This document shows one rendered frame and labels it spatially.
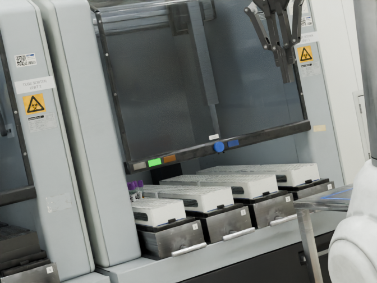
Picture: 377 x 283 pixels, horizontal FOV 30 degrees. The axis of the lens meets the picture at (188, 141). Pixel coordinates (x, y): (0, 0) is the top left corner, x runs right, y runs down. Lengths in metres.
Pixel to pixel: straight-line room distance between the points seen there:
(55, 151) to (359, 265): 1.09
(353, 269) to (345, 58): 2.90
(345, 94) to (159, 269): 2.10
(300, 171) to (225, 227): 0.32
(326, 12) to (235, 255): 2.03
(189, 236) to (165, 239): 0.07
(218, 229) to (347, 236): 1.03
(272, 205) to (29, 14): 0.84
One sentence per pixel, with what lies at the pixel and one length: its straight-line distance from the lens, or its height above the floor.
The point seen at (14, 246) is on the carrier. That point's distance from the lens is 1.79.
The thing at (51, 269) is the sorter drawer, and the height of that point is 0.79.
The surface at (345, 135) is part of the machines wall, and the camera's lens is 3.72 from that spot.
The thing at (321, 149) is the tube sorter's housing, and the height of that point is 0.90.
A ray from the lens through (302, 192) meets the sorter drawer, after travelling 2.06.
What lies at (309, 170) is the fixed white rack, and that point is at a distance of 2.12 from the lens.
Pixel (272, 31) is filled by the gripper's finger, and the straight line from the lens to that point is 1.46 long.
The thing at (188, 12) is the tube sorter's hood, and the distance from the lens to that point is 2.01.
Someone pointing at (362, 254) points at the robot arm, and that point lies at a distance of 0.90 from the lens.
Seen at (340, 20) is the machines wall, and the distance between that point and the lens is 3.78.
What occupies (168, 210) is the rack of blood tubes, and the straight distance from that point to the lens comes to 1.88.
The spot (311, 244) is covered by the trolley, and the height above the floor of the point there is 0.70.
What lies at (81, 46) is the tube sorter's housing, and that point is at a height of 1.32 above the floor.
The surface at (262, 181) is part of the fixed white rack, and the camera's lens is 2.02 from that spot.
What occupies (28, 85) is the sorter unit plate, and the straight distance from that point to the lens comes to 1.82.
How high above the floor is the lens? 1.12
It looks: 3 degrees down
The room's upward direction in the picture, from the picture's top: 12 degrees counter-clockwise
